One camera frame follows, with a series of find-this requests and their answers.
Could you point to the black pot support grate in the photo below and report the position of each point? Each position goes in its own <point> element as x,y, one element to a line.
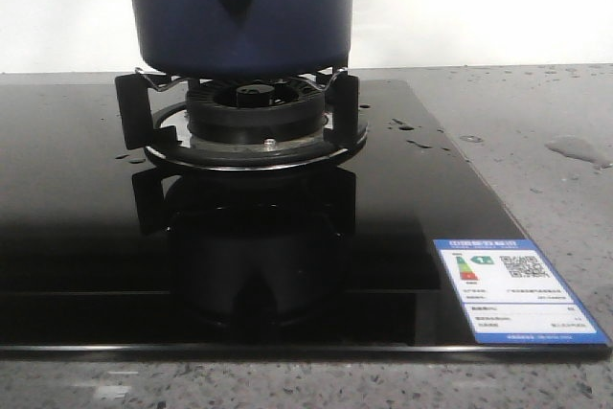
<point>165,138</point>

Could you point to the black glass stove top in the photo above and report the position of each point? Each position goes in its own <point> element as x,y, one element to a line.
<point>104,255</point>

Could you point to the dark blue cooking pot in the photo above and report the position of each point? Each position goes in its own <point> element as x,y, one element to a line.
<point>214,39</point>

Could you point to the black gas burner head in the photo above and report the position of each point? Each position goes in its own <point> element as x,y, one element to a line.
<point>249,112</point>

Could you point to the blue energy label sticker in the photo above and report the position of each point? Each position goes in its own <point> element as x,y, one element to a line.
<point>511,295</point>

